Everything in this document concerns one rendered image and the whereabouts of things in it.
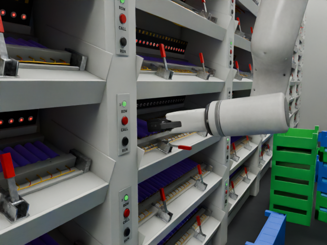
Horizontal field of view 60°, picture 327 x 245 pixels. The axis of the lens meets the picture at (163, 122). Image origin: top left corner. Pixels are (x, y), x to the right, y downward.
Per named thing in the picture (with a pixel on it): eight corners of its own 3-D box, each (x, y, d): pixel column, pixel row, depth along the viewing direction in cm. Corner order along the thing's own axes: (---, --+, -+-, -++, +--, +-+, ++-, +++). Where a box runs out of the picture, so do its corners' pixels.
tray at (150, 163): (219, 140, 116) (228, 119, 113) (132, 187, 64) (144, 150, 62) (179, 119, 125) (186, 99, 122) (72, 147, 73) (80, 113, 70)
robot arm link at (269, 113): (230, 101, 69) (217, 98, 61) (289, 94, 62) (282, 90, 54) (233, 135, 69) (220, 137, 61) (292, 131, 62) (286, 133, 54)
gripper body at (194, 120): (221, 101, 70) (181, 107, 76) (206, 104, 61) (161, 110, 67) (225, 131, 70) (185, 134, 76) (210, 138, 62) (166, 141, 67)
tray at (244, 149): (255, 151, 179) (264, 131, 175) (225, 179, 127) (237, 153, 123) (226, 137, 188) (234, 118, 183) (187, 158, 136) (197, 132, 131)
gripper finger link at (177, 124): (194, 119, 66) (185, 119, 72) (163, 124, 64) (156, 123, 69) (195, 124, 66) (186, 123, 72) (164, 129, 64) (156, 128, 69)
